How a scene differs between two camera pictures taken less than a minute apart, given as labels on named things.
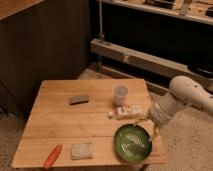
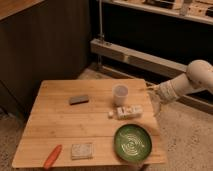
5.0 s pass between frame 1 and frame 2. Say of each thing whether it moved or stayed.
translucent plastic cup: stayed
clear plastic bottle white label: stayed
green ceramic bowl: stayed
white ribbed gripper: moved
